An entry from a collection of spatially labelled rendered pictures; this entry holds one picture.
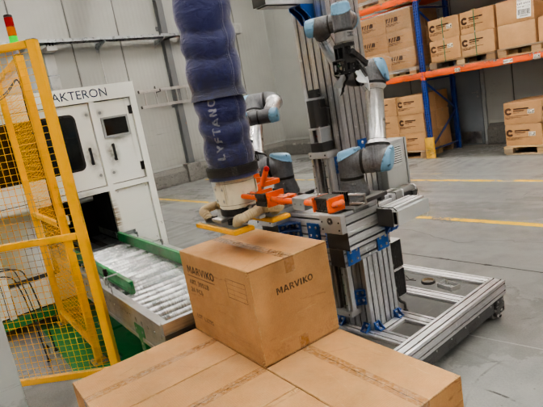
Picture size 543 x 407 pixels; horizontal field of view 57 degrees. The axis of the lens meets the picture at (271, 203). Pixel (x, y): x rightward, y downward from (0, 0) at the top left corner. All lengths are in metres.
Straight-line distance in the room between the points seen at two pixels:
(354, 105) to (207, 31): 0.94
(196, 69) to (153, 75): 10.41
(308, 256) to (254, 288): 0.28
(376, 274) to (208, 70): 1.47
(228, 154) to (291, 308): 0.67
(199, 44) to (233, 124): 0.33
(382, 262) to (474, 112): 8.25
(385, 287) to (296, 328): 0.94
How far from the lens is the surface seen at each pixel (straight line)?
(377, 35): 10.41
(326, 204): 1.66
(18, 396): 3.18
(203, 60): 2.05
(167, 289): 3.21
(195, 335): 2.45
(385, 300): 2.93
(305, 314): 2.10
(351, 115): 2.63
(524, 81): 10.52
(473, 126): 10.95
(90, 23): 12.09
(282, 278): 1.99
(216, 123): 2.06
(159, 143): 12.30
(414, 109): 10.09
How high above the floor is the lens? 1.54
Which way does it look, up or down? 11 degrees down
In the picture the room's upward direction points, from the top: 10 degrees counter-clockwise
